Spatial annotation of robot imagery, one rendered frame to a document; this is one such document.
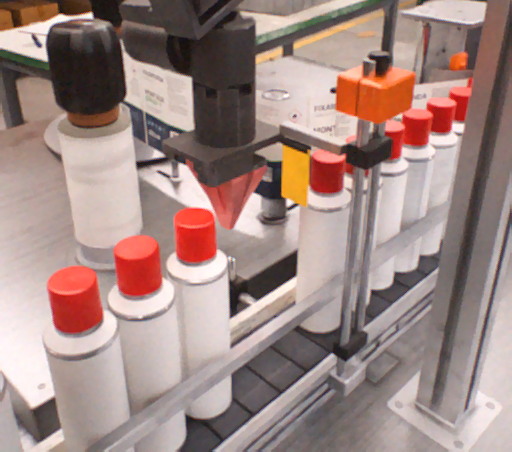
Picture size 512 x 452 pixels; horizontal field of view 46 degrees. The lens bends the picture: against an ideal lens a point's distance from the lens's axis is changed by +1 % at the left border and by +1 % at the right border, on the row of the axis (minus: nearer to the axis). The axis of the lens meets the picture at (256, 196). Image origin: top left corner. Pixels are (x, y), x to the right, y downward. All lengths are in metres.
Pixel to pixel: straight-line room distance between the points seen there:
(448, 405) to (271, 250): 0.30
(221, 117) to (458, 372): 0.33
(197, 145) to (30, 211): 0.45
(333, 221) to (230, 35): 0.21
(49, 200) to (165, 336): 0.53
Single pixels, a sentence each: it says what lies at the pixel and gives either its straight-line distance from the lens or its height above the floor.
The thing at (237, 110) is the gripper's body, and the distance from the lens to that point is 0.53.
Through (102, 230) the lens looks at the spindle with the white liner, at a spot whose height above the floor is 0.94.
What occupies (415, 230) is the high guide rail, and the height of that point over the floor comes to 0.96.
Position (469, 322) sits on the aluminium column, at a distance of 0.59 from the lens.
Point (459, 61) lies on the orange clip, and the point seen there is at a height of 1.09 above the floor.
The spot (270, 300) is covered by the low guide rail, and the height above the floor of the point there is 0.92.
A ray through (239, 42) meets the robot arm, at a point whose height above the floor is 1.20.
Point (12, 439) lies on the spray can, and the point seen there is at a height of 1.00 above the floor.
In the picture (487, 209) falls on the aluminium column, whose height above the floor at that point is 1.08.
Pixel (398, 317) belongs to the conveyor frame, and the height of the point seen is 0.87.
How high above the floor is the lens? 1.33
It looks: 29 degrees down
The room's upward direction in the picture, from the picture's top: straight up
